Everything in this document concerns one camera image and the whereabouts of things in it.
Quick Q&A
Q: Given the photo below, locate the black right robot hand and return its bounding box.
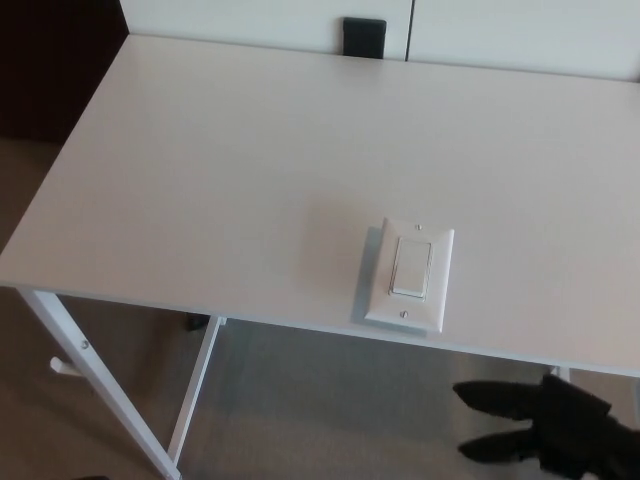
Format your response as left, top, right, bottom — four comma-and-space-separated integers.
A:
452, 374, 640, 480

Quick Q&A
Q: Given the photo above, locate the white rocker light switch plate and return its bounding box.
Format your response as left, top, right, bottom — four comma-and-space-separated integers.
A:
349, 216, 456, 337

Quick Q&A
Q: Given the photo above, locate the white peg hook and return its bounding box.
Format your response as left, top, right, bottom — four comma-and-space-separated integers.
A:
48, 355, 81, 377

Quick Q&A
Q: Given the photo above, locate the black rectangular wall panel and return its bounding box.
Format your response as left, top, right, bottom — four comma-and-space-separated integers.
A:
342, 17, 388, 60

